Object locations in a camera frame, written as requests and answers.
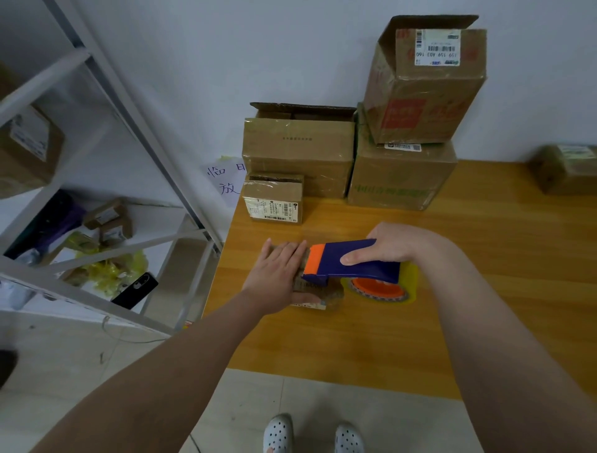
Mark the white plastic bag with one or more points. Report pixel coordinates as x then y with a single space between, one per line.
14 294

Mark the small open carton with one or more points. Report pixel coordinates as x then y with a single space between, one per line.
107 222

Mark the person's left hand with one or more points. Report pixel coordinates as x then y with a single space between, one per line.
270 280

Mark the person's right hand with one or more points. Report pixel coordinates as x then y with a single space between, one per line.
396 244

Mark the box barcode label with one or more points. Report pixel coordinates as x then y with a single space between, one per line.
564 170

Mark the grey metal shelf rack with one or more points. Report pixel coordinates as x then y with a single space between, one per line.
47 75

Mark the large worn shelf carton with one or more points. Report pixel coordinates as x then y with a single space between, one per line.
23 154

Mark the black mobile phone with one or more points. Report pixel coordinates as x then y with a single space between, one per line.
134 290

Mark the blue orange tape dispenser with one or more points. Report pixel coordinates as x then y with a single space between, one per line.
336 259

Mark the stack of cardboard boxes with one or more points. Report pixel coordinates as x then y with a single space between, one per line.
298 149

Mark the dark blue bag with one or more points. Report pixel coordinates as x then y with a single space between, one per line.
47 224

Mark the yellow plastic bag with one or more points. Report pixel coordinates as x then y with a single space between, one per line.
107 278

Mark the white perforated clog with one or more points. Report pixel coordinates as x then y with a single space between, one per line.
350 438
278 434

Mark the person's left forearm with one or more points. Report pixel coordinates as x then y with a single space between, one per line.
140 392

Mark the wooden table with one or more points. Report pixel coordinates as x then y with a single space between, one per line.
522 271

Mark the person's right forearm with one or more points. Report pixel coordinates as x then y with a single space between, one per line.
518 359

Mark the small open-flap cardboard box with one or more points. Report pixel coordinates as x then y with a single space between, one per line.
322 294

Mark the white paper wall sign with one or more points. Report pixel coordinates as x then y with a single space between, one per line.
224 182

